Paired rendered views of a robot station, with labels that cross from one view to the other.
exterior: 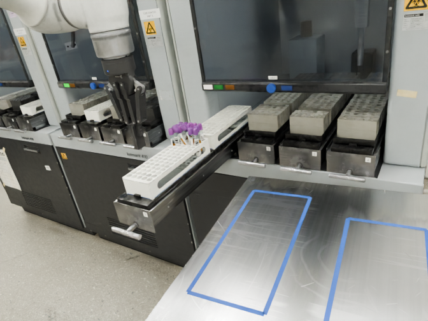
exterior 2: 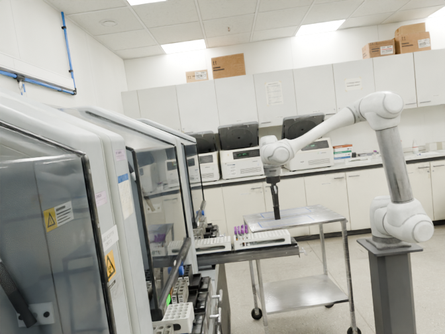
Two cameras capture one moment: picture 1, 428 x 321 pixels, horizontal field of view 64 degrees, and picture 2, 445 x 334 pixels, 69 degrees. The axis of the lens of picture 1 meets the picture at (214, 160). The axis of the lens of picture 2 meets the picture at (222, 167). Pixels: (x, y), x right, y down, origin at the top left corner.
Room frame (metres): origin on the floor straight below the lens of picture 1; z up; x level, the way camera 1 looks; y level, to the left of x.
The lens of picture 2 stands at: (2.00, 1.47, 1.40)
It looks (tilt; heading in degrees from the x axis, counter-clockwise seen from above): 5 degrees down; 237
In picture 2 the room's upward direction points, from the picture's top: 7 degrees counter-clockwise
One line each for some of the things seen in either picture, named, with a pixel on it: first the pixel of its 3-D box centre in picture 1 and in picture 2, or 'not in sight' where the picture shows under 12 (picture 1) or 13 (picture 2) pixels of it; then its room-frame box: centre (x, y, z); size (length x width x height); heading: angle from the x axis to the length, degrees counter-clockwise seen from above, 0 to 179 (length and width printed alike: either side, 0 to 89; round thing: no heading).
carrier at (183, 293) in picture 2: (121, 112); (183, 293); (1.53, 0.38, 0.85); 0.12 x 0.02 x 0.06; 55
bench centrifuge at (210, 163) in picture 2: not in sight; (197, 156); (-0.12, -2.32, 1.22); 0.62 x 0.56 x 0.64; 53
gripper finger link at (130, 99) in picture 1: (132, 102); not in sight; (0.84, 0.18, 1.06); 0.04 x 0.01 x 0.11; 144
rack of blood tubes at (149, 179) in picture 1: (171, 165); (261, 240); (0.93, 0.13, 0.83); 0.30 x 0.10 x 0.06; 145
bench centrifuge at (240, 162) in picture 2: not in sight; (240, 149); (-0.59, -1.98, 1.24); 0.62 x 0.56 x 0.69; 55
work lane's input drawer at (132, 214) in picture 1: (198, 161); (238, 252); (1.04, 0.05, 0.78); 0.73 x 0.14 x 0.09; 145
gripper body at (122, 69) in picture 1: (121, 75); (273, 183); (0.85, 0.19, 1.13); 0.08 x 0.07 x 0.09; 54
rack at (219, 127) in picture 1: (223, 126); (203, 247); (1.18, -0.05, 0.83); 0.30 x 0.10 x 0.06; 145
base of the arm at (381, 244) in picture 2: not in sight; (385, 237); (0.28, 0.44, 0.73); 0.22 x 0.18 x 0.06; 55
